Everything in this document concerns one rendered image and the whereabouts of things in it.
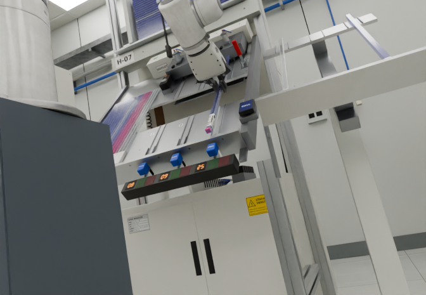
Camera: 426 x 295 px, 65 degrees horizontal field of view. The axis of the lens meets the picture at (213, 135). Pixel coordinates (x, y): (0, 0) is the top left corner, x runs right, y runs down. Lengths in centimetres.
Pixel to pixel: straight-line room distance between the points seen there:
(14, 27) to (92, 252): 30
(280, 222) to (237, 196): 37
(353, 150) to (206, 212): 58
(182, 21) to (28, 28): 51
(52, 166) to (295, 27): 281
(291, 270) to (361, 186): 27
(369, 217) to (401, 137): 193
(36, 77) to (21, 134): 11
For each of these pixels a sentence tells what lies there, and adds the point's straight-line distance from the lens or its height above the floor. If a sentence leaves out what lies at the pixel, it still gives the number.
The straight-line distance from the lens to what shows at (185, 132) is 102.
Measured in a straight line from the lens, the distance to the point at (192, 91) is 127.
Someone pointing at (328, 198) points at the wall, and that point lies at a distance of 279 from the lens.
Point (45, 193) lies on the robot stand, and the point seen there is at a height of 60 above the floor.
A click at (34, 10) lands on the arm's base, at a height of 86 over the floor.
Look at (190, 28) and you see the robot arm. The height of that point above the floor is 103.
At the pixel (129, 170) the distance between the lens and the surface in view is 103.
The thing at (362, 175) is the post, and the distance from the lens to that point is 91.
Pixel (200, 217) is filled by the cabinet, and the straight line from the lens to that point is 125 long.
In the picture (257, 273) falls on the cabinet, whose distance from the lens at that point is 121.
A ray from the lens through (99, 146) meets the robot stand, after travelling 49.
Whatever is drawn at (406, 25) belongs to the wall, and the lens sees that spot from 303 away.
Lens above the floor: 55
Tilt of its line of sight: 12 degrees up
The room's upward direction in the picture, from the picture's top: 12 degrees counter-clockwise
